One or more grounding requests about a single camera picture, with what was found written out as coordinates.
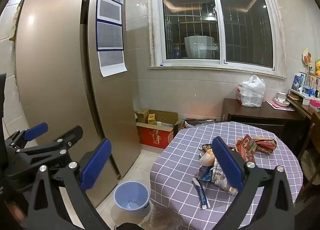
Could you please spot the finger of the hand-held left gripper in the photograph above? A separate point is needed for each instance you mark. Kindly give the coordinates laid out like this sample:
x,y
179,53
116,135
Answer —
x,y
37,130
67,136

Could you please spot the blue snack wrapper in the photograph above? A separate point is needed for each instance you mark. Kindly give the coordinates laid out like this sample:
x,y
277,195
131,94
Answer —
x,y
205,175

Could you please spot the white porcelain bowl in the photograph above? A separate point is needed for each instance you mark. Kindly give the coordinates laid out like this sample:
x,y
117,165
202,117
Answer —
x,y
282,96

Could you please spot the small brown cardboard box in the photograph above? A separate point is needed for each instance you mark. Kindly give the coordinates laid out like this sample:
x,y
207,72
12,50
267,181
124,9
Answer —
x,y
142,116

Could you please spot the red printed packet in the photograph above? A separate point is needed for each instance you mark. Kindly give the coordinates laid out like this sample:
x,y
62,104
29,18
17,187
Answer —
x,y
266,145

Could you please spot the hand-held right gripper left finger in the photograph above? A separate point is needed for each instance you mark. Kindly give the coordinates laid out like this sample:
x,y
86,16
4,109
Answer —
x,y
96,165

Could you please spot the red snack wrapper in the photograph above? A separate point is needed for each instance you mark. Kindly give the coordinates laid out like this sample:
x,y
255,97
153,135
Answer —
x,y
246,146

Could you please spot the white porcelain dish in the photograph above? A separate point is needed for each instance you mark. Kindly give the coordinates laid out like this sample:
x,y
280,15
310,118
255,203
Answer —
x,y
281,103

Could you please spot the purple checkered tablecloth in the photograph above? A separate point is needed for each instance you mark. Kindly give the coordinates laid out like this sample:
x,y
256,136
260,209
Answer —
x,y
175,170

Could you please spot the champagne gold refrigerator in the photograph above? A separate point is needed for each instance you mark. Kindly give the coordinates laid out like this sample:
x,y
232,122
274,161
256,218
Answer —
x,y
55,70

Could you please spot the white blue sachet strip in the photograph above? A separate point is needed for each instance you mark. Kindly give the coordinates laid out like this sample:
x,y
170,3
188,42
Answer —
x,y
202,193

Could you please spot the wooden chair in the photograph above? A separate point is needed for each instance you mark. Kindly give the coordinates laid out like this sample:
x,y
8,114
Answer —
x,y
308,132

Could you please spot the pale orange plastic bag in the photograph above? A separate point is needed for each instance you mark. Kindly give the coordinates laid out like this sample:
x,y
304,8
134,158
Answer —
x,y
207,159

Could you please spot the cartoon wall decoration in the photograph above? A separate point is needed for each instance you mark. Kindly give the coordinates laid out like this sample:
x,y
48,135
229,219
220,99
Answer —
x,y
307,56

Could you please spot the small blue framed paper sheet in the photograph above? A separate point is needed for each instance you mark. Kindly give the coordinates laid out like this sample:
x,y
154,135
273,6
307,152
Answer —
x,y
108,8

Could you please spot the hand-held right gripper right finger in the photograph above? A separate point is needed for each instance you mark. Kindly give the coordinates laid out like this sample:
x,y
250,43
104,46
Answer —
x,y
227,162

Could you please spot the black snack wrapper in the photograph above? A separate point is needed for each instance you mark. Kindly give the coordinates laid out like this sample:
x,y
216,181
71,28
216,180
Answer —
x,y
206,147

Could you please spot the white framed sliding window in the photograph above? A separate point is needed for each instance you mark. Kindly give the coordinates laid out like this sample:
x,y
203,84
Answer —
x,y
190,20

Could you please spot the dark bag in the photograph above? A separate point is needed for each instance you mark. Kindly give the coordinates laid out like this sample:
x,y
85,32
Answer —
x,y
200,122

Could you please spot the blue white box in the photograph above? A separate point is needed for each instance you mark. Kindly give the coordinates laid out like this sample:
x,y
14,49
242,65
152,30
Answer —
x,y
298,81

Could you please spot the wooden shelf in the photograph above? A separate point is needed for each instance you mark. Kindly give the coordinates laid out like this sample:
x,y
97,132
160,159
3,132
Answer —
x,y
300,105

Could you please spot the pink placemat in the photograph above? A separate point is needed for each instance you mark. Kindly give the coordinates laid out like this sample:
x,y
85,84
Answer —
x,y
275,106

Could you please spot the row of books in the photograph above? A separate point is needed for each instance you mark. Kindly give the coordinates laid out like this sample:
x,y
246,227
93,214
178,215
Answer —
x,y
313,82

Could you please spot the white printed paper sheet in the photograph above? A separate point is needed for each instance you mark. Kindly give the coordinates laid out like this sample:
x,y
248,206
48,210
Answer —
x,y
111,62

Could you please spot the beige fluffy cloth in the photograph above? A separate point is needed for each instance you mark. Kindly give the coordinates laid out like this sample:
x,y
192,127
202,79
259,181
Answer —
x,y
165,218

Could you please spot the red cardboard box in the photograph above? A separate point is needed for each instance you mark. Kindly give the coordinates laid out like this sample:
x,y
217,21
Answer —
x,y
155,137

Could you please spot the dark wooden cabinet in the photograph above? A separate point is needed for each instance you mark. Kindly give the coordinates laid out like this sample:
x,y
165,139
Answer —
x,y
250,114

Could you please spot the floral printed packet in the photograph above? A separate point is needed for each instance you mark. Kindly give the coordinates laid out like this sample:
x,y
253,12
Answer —
x,y
222,183

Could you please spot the large blue framed paper sheet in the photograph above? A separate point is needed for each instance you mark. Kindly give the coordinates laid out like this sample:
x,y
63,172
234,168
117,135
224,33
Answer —
x,y
110,35

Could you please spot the white plastic shopping bag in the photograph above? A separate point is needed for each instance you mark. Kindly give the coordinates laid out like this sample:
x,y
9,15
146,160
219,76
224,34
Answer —
x,y
251,92

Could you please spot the yellow packet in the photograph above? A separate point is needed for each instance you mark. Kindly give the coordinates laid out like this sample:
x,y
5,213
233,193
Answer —
x,y
151,119

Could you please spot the blue plastic bucket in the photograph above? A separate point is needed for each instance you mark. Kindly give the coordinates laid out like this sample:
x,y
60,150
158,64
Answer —
x,y
122,195

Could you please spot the yellow duck plush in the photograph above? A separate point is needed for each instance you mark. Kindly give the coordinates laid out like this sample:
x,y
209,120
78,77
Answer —
x,y
318,67

